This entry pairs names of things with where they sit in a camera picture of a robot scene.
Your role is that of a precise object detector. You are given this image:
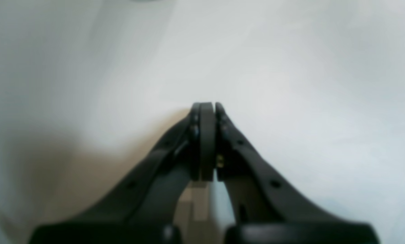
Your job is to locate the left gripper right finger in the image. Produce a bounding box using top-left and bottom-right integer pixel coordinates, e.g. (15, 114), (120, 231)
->
(215, 102), (379, 244)

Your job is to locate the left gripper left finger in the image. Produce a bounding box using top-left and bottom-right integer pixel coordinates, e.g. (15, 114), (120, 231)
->
(30, 102), (216, 244)

